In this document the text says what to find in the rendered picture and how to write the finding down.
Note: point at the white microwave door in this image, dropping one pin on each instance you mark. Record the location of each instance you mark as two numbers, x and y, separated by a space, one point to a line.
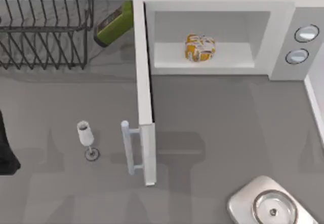
144 102

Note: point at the yellow and white can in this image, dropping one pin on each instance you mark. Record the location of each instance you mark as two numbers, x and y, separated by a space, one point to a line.
200 47

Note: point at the white stemmed glass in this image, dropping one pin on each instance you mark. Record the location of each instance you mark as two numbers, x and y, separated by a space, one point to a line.
85 135

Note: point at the green box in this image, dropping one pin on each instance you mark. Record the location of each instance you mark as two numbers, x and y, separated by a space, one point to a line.
114 25

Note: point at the pale microwave oven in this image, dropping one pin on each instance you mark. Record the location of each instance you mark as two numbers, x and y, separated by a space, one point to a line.
281 41

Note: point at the grey microwave knob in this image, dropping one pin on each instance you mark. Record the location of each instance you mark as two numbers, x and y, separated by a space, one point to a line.
306 33
297 56

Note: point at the silver sink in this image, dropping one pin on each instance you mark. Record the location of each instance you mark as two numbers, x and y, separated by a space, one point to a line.
272 205

